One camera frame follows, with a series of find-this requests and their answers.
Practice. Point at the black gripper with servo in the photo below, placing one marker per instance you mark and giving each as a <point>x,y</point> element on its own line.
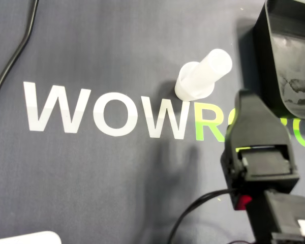
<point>267,165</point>

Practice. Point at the white translucent plastic cylinder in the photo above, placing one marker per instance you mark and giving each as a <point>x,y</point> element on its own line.
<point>213,66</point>

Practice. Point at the black WOWROBO robot arm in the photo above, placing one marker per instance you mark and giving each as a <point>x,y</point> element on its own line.
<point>282,216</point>

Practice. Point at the black plastic tray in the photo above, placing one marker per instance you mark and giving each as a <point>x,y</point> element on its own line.
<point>294,63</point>

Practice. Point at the dark grey WOWROBO printed mat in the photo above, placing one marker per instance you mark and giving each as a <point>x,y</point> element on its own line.
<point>91,178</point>

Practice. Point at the white flat object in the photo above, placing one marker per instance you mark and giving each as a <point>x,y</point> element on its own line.
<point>28,239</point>

